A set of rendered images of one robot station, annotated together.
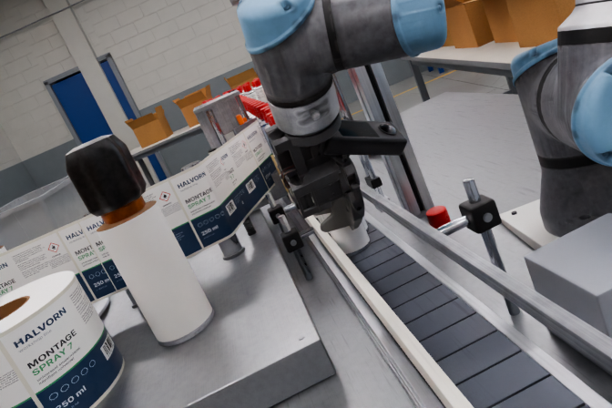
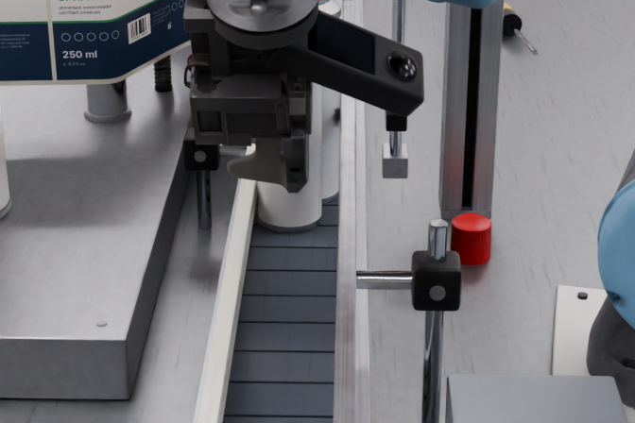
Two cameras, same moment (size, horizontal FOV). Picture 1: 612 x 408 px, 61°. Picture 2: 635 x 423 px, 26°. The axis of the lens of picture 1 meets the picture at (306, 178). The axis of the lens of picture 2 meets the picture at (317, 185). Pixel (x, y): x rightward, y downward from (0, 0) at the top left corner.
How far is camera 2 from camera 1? 0.35 m
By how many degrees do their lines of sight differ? 13
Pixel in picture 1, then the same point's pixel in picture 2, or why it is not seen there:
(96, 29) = not seen: outside the picture
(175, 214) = not seen: outside the picture
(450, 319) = (308, 407)
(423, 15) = not seen: outside the picture
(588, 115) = (607, 229)
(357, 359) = (172, 396)
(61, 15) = not seen: outside the picture
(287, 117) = not seen: outside the picture
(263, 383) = (12, 361)
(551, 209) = (599, 325)
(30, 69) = not seen: outside the picture
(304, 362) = (87, 362)
